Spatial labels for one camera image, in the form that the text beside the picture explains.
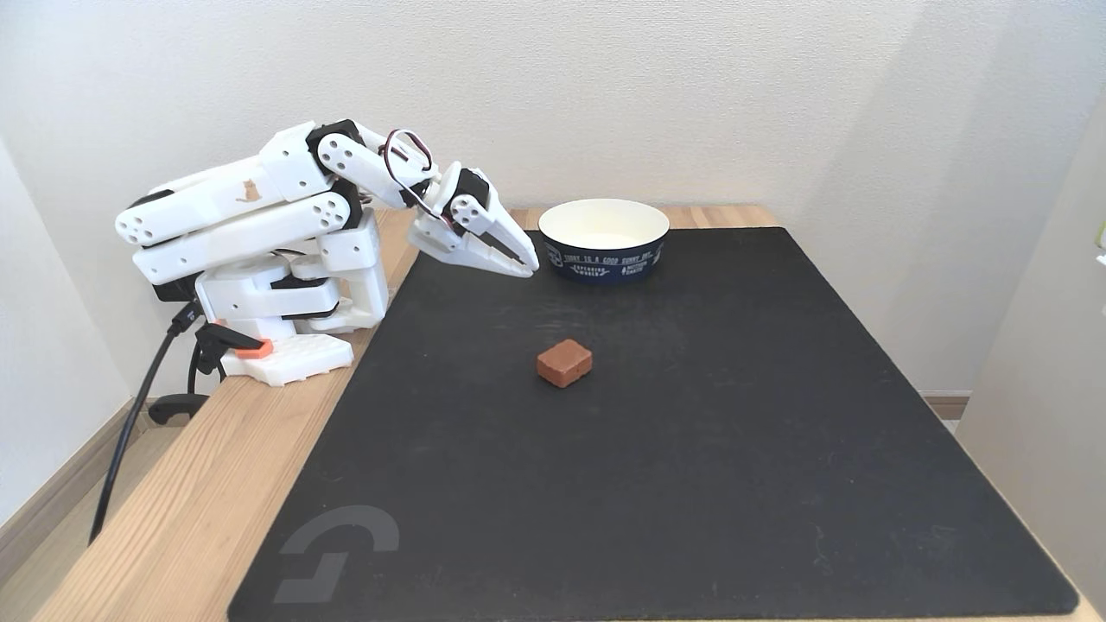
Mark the brown block toy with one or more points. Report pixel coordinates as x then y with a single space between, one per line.
564 363

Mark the black desk mat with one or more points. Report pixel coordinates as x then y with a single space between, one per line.
691 449

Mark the navy paper bowl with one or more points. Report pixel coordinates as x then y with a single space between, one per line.
605 255

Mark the black clamp orange trigger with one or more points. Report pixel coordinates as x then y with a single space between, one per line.
216 341

